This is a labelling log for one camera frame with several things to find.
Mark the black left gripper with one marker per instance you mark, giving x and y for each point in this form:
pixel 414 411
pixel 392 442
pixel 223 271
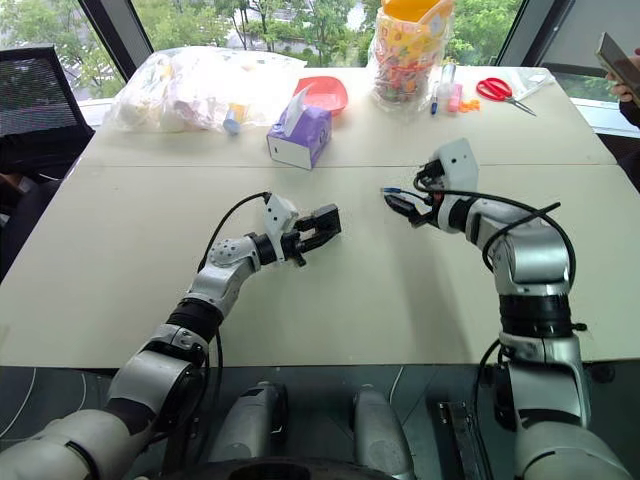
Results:
pixel 292 245

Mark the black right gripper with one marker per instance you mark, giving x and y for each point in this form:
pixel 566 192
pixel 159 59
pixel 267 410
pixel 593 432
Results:
pixel 429 176

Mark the smartphone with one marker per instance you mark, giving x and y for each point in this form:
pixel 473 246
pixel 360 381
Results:
pixel 617 62

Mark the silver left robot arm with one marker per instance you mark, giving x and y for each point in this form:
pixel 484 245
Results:
pixel 220 280

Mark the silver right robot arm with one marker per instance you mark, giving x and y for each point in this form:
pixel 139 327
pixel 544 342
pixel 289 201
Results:
pixel 530 260

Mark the purple tissue box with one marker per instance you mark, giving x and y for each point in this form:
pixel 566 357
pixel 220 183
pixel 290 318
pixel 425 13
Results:
pixel 300 137

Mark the person's hand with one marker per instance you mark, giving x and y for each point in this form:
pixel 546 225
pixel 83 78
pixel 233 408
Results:
pixel 627 92

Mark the blue pen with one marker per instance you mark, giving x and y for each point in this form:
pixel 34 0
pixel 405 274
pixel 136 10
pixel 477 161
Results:
pixel 435 100

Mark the small orange clip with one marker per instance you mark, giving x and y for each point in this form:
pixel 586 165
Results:
pixel 471 105

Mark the red plastic bowl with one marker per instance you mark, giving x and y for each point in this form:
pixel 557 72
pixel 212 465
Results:
pixel 327 95

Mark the blue and yellow tube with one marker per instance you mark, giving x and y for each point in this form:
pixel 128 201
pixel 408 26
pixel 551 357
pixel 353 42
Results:
pixel 233 120

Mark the small clear bottle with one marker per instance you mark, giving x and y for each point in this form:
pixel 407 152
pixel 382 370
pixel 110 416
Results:
pixel 448 77

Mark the red scissors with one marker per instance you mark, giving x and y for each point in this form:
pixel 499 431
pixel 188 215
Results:
pixel 495 89

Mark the bag of colourful snacks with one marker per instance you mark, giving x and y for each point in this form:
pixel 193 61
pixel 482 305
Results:
pixel 405 55

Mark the flat clear plastic sleeve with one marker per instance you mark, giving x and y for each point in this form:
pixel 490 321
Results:
pixel 532 80

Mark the large clear plastic bag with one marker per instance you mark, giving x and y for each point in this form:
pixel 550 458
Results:
pixel 190 87

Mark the silver robot left leg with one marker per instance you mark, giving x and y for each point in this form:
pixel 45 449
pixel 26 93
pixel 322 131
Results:
pixel 250 425

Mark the silver robot leg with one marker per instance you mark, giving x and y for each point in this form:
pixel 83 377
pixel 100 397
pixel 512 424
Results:
pixel 380 435
pixel 250 425

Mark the silver robot right leg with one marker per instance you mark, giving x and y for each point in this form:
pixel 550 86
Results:
pixel 380 435

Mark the person in dark clothing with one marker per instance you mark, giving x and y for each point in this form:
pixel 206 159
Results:
pixel 631 140
pixel 25 220

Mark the black mesh office chair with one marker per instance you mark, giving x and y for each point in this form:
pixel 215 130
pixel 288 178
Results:
pixel 35 100

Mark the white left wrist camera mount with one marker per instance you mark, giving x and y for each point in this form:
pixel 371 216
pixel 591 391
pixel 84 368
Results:
pixel 280 214

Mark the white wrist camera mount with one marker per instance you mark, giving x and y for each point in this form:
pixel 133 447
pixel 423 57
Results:
pixel 459 161
pixel 280 214

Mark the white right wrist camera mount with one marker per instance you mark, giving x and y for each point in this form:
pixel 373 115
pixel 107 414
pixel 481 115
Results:
pixel 459 161

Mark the dark window frame post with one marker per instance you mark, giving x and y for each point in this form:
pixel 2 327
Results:
pixel 535 30
pixel 117 35

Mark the black metal bracket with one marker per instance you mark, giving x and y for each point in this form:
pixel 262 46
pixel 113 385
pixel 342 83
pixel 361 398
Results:
pixel 465 440

